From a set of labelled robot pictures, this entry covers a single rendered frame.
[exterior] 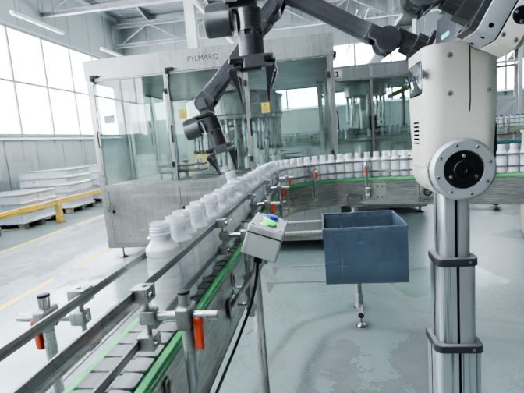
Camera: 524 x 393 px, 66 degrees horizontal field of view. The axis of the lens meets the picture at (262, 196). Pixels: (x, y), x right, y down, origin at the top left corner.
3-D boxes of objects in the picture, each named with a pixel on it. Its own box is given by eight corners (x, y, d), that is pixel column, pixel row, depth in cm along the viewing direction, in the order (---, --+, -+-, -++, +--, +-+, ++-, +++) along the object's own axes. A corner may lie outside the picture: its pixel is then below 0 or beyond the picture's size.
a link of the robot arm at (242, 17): (258, -2, 87) (262, 7, 93) (227, 3, 88) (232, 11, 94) (261, 32, 88) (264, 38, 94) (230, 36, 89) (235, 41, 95)
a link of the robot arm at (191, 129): (203, 96, 135) (210, 98, 144) (172, 107, 137) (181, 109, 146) (215, 129, 137) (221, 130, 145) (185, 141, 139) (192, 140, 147)
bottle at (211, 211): (204, 265, 101) (197, 200, 99) (200, 259, 107) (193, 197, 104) (227, 261, 103) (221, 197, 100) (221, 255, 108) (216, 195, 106)
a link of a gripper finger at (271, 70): (277, 98, 89) (274, 54, 88) (246, 101, 90) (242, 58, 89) (280, 100, 96) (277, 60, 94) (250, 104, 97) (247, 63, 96)
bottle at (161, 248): (148, 316, 73) (137, 227, 71) (158, 302, 79) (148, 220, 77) (181, 314, 73) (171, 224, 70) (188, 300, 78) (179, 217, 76)
